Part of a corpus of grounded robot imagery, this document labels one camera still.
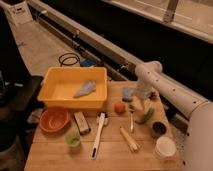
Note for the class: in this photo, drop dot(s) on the blue cloth in bin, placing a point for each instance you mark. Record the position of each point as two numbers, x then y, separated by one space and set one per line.
88 87

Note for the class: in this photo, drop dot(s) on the white brush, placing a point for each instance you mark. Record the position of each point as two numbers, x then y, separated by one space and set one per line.
102 121

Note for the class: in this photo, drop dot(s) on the yellow corn toy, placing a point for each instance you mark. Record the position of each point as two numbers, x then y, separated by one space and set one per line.
133 145

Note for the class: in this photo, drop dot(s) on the black chair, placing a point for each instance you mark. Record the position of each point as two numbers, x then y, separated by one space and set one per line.
18 88

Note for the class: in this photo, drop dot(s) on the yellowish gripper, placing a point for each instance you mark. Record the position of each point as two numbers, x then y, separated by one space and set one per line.
137 103

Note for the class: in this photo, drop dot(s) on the green pepper toy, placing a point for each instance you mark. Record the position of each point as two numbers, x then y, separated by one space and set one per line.
146 117

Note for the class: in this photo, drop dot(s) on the white cup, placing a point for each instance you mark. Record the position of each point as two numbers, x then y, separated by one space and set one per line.
165 147

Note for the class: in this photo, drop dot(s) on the green cup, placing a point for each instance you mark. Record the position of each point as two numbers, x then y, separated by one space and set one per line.
72 139

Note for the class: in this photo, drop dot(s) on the red bowl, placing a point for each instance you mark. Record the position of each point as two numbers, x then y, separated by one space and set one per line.
53 119

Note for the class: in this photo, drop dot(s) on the dark metal can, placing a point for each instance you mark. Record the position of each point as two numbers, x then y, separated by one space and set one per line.
158 129

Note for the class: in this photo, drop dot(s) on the blue sponge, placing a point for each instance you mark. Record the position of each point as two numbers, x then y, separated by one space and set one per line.
127 94

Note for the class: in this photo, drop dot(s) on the white box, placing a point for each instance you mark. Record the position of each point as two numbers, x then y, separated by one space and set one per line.
19 13

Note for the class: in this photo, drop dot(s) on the wooden block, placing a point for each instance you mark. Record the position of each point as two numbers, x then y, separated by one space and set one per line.
82 123

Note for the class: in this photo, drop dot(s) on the yellow plastic bin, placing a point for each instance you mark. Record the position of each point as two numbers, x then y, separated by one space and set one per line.
61 83

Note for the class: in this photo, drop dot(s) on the orange tomato toy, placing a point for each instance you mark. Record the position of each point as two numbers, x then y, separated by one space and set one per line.
119 107

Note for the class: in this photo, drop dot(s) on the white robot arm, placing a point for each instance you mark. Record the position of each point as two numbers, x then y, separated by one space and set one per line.
198 149

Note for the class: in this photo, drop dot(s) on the dark grapes toy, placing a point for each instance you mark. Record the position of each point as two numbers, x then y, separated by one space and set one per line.
153 96

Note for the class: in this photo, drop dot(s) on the blue object on floor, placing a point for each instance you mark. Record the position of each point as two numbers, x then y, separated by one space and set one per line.
87 63

